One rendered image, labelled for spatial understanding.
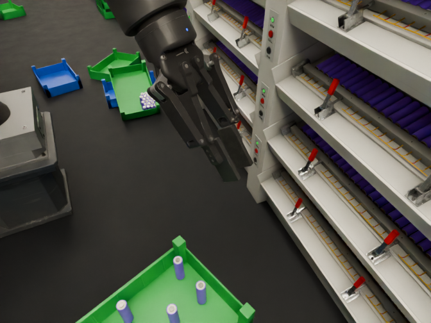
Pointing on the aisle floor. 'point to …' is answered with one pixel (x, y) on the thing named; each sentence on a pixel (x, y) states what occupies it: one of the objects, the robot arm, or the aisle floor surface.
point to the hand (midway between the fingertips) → (229, 154)
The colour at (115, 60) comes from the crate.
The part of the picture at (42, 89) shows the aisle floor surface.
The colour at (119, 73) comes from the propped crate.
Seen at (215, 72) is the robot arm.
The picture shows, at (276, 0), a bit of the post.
